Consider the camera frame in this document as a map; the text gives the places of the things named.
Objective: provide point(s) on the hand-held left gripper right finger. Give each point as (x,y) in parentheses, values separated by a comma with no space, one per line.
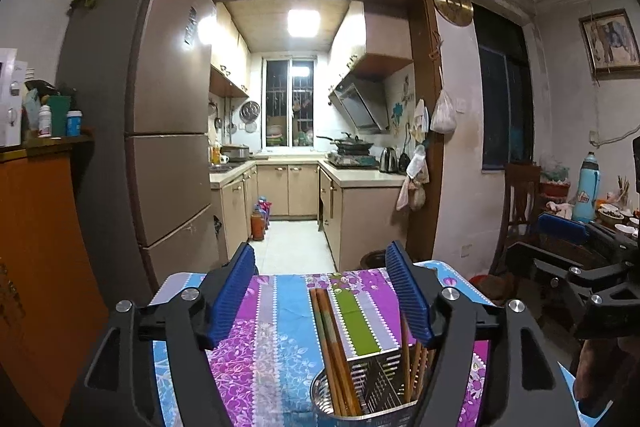
(407,297)

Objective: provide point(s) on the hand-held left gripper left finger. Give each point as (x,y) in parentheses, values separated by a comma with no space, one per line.
(232,292)

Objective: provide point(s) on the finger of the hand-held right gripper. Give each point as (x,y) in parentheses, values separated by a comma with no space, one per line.
(600,277)
(565,228)

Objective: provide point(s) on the perforated metal utensil holder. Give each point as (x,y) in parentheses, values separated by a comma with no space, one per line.
(372,377)

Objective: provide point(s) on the bunch of wooden chopsticks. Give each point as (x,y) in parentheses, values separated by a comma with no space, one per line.
(326,332)

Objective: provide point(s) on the person's right hand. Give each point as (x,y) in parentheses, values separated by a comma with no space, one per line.
(607,372)

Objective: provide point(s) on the blue thermos flask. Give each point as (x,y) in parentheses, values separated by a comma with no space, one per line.
(585,192)

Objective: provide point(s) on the red plant pot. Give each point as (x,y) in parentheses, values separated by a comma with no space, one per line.
(554,184)

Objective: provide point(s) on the dark round bin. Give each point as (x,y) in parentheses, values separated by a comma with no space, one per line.
(374,260)

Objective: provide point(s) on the striped floral tablecloth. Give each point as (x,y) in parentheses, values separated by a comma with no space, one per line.
(285,307)

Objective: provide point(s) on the wooden chair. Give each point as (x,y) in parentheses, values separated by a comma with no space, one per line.
(520,197)

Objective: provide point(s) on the cluttered side table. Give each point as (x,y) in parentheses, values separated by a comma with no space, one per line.
(620,219)

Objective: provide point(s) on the red jug on floor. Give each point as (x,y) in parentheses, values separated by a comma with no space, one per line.
(258,224)

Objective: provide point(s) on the hanging cloth bags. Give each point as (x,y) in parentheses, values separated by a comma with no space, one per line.
(413,182)

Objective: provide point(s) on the beige lower kitchen cabinets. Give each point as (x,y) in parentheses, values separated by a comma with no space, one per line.
(295,192)

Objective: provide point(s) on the steel kettle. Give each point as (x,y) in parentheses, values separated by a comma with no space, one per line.
(388,160)

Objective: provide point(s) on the metal cooking pot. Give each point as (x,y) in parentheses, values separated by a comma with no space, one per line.
(235,153)

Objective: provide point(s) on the dark room window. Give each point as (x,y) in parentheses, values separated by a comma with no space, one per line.
(502,92)

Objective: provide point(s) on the black frying pan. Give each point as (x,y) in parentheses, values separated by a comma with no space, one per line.
(352,142)

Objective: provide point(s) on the hanging white plastic bag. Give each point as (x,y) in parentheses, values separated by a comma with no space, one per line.
(444,114)

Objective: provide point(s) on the hanging metal strainer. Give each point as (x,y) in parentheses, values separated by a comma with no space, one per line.
(249,116)

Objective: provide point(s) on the framed elephant picture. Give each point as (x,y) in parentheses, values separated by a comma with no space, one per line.
(612,43)

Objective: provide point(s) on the orange wooden cabinet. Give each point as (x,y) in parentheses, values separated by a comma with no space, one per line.
(40,257)

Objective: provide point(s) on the range hood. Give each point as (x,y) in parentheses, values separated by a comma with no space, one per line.
(360,104)

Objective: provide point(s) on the kitchen window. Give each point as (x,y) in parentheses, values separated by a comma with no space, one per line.
(290,102)

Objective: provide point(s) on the brown refrigerator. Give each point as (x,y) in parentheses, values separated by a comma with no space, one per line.
(150,107)

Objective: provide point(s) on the white bottle with blue label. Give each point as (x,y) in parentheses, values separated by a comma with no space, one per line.
(74,124)

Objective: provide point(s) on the green container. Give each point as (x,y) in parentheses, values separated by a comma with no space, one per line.
(60,114)

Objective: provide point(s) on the white bottle with red label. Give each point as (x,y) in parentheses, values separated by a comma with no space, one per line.
(45,122)

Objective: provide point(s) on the square ceiling light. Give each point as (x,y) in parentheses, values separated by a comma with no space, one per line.
(303,23)

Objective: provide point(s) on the white microwave oven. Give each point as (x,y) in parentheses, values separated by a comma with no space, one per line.
(10,102)

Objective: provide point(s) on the flower wall sticker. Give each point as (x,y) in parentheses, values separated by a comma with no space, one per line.
(400,107)

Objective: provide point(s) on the round gold wall clock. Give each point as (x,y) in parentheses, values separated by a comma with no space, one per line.
(453,4)

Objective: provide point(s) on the beige wall cabinets with hood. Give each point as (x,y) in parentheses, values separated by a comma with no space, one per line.
(375,39)

